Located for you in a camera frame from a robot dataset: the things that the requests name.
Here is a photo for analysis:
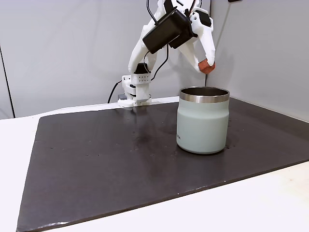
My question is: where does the red cube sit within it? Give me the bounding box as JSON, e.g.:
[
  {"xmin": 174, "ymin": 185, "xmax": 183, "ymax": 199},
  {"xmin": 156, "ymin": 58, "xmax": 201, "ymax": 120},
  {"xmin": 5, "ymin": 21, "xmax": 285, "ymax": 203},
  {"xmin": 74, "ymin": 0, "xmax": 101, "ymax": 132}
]
[{"xmin": 198, "ymin": 59, "xmax": 216, "ymax": 74}]

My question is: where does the pale green steel-rimmed cup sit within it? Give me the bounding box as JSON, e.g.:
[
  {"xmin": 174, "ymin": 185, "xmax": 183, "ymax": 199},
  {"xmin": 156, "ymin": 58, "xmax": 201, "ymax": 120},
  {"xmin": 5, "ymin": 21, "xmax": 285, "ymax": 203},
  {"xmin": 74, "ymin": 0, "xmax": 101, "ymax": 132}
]
[{"xmin": 177, "ymin": 87, "xmax": 230, "ymax": 155}]

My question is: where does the dark grey table mat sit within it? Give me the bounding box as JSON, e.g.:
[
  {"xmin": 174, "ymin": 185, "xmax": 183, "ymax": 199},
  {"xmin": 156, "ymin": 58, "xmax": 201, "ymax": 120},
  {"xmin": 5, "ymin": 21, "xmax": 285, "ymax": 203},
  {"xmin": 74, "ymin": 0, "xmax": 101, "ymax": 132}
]
[{"xmin": 16, "ymin": 96, "xmax": 309, "ymax": 232}]

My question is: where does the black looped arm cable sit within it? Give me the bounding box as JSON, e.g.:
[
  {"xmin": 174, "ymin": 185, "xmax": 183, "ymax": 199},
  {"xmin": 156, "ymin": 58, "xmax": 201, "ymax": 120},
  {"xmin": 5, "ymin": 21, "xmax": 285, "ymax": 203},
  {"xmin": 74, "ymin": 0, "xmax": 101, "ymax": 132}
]
[{"xmin": 143, "ymin": 44, "xmax": 170, "ymax": 81}]

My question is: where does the black camera box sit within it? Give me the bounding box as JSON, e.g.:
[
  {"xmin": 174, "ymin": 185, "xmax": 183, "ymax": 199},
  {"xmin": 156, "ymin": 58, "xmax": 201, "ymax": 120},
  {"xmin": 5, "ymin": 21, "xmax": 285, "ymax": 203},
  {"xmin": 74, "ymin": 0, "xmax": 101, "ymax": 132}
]
[{"xmin": 142, "ymin": 9, "xmax": 198, "ymax": 55}]

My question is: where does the black camera cable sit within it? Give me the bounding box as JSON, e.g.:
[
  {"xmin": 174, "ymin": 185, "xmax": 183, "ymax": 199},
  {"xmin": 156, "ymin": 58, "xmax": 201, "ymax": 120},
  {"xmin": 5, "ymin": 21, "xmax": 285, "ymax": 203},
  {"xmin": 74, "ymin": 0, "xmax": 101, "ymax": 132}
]
[{"xmin": 146, "ymin": 0, "xmax": 159, "ymax": 26}]

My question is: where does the black power cable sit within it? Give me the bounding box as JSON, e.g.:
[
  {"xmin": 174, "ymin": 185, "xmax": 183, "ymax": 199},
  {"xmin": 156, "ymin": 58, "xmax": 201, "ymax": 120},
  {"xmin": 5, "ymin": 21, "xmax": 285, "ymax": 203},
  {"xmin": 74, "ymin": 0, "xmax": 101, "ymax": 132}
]
[{"xmin": 107, "ymin": 81, "xmax": 123, "ymax": 104}]

